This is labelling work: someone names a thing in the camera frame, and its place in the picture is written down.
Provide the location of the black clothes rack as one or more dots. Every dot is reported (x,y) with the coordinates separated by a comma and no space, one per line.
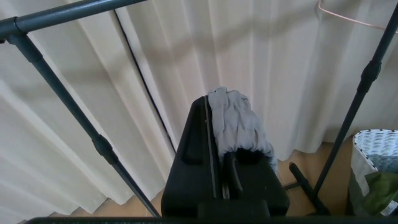
(71,12)

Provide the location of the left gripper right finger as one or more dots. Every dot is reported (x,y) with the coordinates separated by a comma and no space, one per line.
(258,183)

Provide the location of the pale grey shorts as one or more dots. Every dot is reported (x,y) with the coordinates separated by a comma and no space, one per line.
(236,124)

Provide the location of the green garment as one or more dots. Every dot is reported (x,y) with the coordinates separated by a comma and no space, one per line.
(379,189)

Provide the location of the beige curtain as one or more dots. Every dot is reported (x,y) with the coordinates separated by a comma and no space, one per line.
(264,62)

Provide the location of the white laundry basket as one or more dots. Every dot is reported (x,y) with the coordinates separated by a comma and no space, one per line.
(373,140)

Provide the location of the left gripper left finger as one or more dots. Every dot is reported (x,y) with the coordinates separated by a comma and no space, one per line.
(189,174)

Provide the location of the pink clothes hanger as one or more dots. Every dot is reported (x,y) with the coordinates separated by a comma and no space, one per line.
(351,19)

